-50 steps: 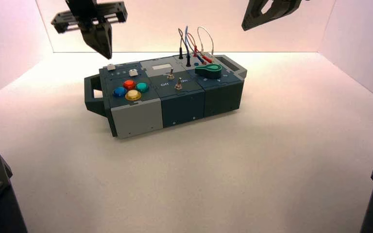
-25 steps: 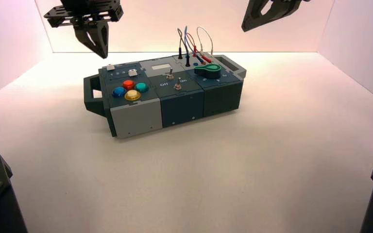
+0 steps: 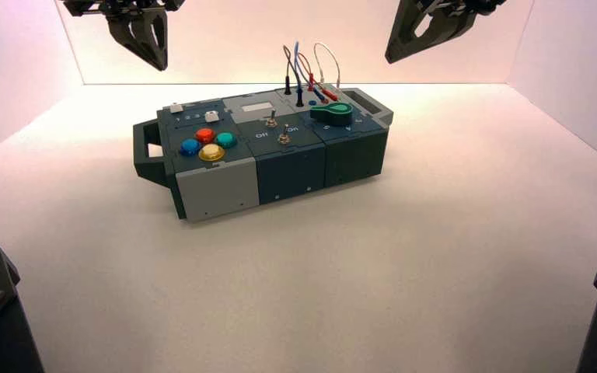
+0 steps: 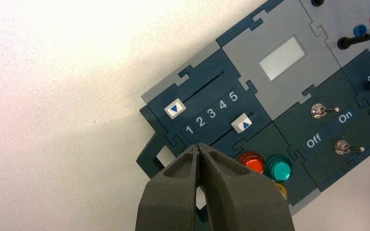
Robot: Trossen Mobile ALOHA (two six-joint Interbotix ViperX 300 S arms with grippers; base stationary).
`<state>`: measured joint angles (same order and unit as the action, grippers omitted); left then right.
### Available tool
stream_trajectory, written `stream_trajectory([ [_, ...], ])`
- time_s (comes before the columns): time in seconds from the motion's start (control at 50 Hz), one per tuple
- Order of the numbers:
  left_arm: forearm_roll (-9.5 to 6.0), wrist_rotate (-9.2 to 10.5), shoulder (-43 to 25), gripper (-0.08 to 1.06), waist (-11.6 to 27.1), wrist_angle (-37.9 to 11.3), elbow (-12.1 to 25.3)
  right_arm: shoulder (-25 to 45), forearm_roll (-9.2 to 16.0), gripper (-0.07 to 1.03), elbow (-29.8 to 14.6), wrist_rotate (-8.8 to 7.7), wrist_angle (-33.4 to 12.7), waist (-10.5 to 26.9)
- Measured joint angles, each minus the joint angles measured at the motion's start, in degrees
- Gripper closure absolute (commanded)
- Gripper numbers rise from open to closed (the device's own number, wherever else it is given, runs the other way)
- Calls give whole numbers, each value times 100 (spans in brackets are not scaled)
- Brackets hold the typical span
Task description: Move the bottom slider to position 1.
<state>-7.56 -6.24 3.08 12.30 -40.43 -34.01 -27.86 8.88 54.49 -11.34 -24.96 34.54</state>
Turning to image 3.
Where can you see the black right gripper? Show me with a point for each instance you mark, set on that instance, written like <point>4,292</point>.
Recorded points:
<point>463,5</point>

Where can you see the white slider knob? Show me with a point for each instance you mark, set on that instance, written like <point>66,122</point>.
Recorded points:
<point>211,116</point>
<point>176,108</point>

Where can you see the metal toggle switch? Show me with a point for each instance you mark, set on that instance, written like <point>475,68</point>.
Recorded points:
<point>271,121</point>
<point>282,137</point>

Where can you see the red push button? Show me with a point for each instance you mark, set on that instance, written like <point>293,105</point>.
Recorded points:
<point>205,135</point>

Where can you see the teal push button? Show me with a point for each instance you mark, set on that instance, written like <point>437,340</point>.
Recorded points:
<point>225,139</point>

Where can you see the blue push button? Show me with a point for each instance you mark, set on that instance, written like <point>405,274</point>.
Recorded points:
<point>190,148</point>

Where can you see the green rotary selector knob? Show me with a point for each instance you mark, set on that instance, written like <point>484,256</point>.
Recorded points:
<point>332,113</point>

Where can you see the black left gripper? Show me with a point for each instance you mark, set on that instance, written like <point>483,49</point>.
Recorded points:
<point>123,6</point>

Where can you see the blue grey modular control box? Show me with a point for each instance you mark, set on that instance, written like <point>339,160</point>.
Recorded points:
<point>216,190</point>

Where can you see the yellow push button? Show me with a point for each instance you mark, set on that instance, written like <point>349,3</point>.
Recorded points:
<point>211,152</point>

